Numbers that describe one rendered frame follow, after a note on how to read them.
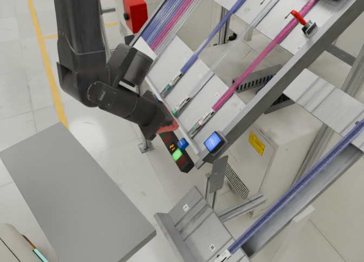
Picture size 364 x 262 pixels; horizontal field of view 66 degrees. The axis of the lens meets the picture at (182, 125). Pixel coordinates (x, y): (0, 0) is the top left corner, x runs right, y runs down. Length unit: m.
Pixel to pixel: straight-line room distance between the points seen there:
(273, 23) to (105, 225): 0.76
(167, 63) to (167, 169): 0.79
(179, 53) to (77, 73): 0.66
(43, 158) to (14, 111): 1.31
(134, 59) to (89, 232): 0.54
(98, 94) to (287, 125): 0.81
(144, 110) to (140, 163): 1.20
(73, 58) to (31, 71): 2.31
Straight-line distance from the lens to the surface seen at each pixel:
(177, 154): 0.91
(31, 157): 1.11
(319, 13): 0.85
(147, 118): 0.56
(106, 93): 0.48
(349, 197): 1.83
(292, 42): 0.83
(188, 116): 0.91
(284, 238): 0.74
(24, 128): 2.19
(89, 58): 0.45
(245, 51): 1.52
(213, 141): 0.77
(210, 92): 0.89
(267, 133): 1.07
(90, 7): 0.45
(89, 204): 0.92
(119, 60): 0.51
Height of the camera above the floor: 1.37
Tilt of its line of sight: 45 degrees down
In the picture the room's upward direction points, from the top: straight up
